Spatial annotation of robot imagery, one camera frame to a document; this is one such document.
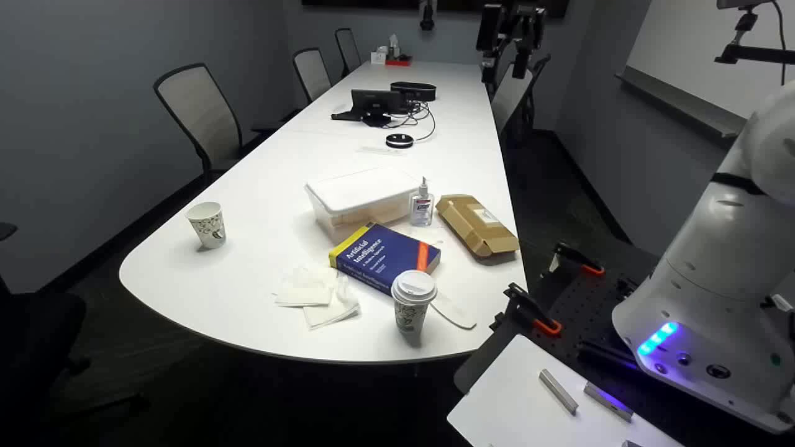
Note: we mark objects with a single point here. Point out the clear sanitizer bottle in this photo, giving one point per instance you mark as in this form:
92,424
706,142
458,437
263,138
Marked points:
420,208

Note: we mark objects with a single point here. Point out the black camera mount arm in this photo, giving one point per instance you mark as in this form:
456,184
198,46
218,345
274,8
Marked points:
750,54

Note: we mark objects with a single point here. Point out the red tray with bottles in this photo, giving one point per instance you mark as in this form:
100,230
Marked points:
395,56

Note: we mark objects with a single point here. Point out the paper coffee cup white lid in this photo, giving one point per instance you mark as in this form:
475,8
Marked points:
412,309

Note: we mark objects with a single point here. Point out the patterned open paper cup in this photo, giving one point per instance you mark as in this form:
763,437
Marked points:
208,224

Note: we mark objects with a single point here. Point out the black clamp with orange tips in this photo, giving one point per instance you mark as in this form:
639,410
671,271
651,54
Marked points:
576,260
530,313

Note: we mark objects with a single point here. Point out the black tripod camera rig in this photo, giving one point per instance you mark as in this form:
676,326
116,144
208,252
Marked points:
510,33

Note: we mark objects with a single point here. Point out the black electronics box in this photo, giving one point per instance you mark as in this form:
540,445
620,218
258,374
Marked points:
414,91

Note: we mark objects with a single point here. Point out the white flat stirrer stick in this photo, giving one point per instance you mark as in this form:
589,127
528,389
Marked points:
454,317

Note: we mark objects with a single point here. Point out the gray marker pen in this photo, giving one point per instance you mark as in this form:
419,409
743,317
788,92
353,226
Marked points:
559,394
610,400

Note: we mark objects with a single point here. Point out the white paper napkin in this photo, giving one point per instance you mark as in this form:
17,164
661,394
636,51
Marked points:
305,288
336,311

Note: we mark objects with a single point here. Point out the blue book with yellow edge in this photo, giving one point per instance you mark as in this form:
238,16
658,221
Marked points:
384,255

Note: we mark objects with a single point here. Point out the dark office chair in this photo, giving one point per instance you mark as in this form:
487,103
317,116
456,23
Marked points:
39,349

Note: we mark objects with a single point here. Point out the black conference phone stand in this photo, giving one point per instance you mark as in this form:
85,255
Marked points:
372,105

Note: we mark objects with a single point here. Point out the wall whiteboard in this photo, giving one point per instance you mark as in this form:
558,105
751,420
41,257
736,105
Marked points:
704,57

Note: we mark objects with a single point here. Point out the round black speaker puck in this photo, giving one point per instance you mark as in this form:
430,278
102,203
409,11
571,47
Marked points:
399,139

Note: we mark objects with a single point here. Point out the white plastic container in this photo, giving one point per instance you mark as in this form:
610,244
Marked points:
361,199

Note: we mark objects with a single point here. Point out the brown cardboard box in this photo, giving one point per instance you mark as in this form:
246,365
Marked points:
475,224

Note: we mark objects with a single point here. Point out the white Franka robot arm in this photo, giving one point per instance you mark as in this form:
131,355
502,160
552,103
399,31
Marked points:
728,273

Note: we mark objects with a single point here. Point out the mesh back office chair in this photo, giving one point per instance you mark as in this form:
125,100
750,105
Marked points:
510,100
350,47
200,113
312,72

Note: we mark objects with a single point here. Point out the white board sheet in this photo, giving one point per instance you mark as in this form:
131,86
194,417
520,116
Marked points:
513,398

